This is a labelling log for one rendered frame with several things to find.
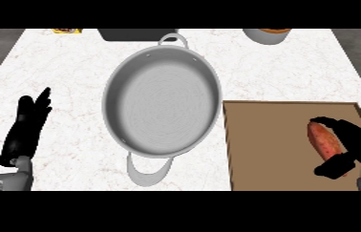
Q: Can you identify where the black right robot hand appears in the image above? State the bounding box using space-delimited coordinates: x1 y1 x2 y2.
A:
309 116 361 180

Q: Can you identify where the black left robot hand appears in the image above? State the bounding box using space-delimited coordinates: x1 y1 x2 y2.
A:
0 87 53 168

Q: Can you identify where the orange sweet potato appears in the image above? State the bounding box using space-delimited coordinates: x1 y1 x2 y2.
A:
306 120 351 178

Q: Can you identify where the brown wooden tray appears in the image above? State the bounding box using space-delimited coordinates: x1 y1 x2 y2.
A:
222 99 361 192

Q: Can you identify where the grey metal pot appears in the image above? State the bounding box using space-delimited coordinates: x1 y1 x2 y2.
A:
102 32 225 188

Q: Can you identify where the yellow packet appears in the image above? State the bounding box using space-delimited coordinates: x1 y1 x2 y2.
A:
51 29 85 34

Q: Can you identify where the dark grey flat appliance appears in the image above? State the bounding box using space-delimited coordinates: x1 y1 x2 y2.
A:
96 29 181 43

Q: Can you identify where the grey bowl with orange contents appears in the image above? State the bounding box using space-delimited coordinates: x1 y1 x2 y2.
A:
241 29 293 46

